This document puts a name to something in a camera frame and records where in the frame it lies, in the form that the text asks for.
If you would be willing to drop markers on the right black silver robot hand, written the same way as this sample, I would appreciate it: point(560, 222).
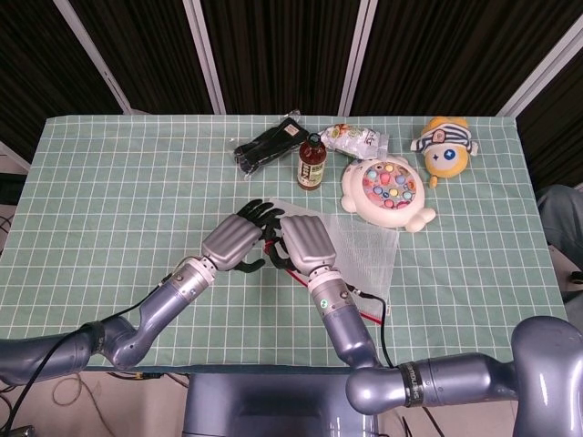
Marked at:
point(307, 241)

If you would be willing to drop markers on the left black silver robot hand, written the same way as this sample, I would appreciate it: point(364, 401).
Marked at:
point(230, 241)

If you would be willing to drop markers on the clear zipper pouch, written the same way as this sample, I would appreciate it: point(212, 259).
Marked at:
point(369, 255)

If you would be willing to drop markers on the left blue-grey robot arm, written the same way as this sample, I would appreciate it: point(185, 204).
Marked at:
point(150, 318)

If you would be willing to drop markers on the snack packet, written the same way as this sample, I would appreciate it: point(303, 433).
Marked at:
point(355, 139)

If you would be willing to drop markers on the brown tea bottle green label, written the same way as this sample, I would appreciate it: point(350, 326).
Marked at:
point(311, 170)

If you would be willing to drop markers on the white fishing game toy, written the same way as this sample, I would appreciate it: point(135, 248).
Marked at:
point(387, 205)

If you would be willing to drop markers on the black gloves in plastic pack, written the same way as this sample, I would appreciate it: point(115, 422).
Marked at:
point(266, 145)

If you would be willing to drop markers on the green checked tablecloth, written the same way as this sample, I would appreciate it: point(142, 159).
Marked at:
point(114, 205)

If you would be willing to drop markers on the yellow plush toy striped hat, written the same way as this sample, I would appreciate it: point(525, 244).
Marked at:
point(448, 155)

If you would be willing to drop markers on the blue-grey robot torso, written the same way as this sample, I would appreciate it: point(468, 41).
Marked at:
point(273, 405)

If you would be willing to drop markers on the black pleated curtain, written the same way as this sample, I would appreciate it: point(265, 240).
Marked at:
point(36, 68)
point(455, 50)
point(282, 50)
point(150, 50)

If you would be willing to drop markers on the white side table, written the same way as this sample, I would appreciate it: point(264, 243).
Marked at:
point(11, 157)

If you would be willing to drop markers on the white partition post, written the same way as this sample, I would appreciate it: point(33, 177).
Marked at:
point(357, 54)
point(205, 54)
point(542, 68)
point(93, 54)

